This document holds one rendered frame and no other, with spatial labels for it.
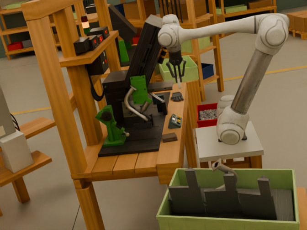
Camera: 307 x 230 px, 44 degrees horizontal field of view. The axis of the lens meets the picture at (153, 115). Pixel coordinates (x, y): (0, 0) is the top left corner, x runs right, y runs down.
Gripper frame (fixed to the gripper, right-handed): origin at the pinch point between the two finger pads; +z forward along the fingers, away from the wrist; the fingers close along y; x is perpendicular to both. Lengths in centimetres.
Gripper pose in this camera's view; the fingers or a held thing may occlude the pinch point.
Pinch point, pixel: (179, 82)
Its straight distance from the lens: 234.3
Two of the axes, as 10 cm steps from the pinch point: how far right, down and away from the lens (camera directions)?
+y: 9.8, -1.1, -1.7
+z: 1.6, 9.1, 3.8
